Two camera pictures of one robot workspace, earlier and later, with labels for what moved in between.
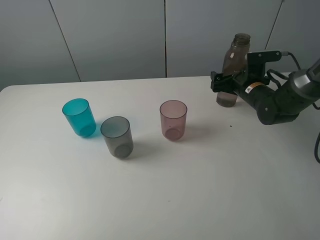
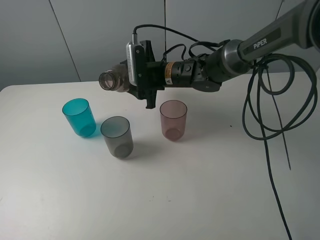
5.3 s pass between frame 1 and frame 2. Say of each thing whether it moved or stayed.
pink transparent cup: stayed
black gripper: moved
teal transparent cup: stayed
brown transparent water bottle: moved
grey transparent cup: stayed
